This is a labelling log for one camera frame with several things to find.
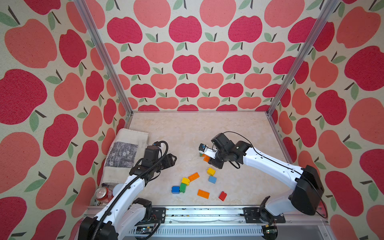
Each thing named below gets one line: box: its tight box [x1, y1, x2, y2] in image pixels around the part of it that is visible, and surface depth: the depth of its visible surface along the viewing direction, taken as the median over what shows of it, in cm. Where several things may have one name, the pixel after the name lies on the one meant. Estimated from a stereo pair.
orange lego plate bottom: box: [197, 189, 210, 200], surface depth 82 cm
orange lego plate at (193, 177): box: [188, 172, 200, 182], surface depth 89 cm
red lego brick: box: [218, 191, 228, 202], surface depth 82 cm
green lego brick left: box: [179, 182, 187, 193], surface depth 84 cm
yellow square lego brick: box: [207, 167, 216, 177], surface depth 89 cm
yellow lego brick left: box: [181, 177, 190, 186], surface depth 86 cm
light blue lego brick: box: [208, 176, 217, 184], surface depth 88 cm
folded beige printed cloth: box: [101, 128, 149, 187], surface depth 92 cm
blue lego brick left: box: [171, 186, 180, 194], surface depth 83 cm
